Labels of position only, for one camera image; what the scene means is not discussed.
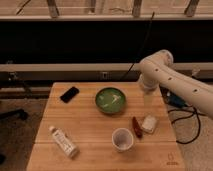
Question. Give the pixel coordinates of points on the black phone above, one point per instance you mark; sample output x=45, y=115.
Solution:
x=69, y=94

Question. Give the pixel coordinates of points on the green ceramic bowl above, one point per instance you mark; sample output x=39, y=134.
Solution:
x=110, y=100

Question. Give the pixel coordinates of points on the white paper cup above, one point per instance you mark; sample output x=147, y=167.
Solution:
x=122, y=139

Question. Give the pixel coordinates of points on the dark red chili pepper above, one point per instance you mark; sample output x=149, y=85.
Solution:
x=136, y=127

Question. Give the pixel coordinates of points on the blue object on floor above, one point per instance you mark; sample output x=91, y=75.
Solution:
x=176, y=101

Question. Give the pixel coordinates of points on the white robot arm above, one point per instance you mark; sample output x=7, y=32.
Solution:
x=155, y=70

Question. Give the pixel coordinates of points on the black office chair base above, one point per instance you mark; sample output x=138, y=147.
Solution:
x=20, y=113

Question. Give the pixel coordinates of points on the white plastic bottle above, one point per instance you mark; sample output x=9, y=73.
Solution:
x=68, y=147

